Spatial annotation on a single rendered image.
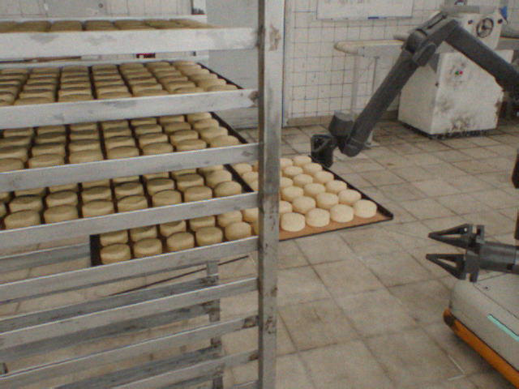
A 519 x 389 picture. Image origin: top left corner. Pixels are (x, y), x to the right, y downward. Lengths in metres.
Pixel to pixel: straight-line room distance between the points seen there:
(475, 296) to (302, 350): 0.74
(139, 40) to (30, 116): 0.18
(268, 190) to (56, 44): 0.38
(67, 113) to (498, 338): 1.72
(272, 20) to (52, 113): 0.34
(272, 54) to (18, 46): 0.34
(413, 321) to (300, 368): 0.62
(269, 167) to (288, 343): 1.38
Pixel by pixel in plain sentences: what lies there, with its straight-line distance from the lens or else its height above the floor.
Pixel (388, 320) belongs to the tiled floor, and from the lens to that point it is 2.22.
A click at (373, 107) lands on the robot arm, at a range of 1.49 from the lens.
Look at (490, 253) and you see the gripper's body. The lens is 0.96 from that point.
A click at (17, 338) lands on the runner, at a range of 0.86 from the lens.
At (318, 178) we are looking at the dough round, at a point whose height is 0.97.
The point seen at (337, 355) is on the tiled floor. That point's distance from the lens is 2.00.
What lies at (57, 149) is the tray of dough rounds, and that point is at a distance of 0.80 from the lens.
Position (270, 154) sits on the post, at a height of 1.14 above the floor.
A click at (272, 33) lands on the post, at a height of 1.33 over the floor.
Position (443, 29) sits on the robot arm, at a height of 1.29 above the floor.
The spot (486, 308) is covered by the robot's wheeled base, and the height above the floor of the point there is 0.26.
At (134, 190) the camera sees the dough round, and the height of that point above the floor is 1.06.
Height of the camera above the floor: 1.38
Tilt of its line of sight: 25 degrees down
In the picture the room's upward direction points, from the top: straight up
